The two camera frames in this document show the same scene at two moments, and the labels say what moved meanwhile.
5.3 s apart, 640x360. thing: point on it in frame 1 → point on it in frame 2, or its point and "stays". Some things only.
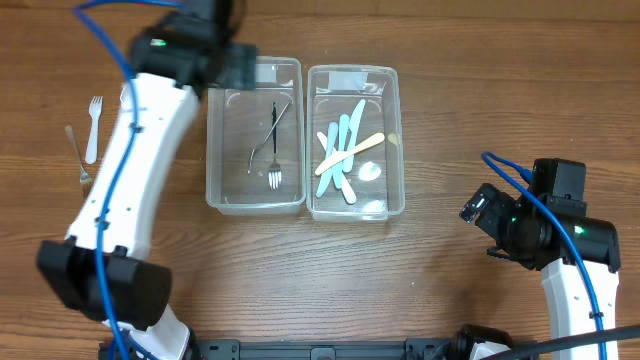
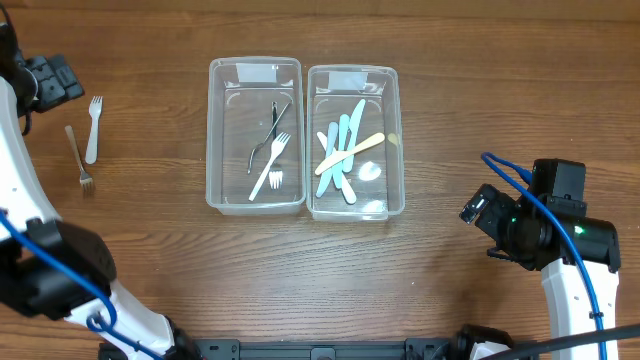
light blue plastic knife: [354, 133] stays
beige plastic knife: [372, 139] stays
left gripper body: [239, 67] → [55, 80]
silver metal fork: [255, 148] stays
